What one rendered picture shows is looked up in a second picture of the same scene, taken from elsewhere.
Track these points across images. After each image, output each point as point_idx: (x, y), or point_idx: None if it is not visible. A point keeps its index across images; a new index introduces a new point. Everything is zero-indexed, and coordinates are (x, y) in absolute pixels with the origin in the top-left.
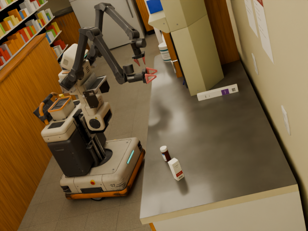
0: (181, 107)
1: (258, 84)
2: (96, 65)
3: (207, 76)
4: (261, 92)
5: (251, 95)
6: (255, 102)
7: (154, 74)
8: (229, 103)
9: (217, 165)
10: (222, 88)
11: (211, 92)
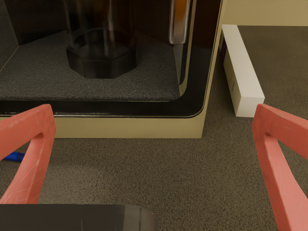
0: (303, 179)
1: (257, 0)
2: None
3: None
4: (284, 7)
5: (262, 30)
6: (301, 29)
7: (275, 110)
8: (299, 59)
9: None
10: (233, 44)
11: (250, 64)
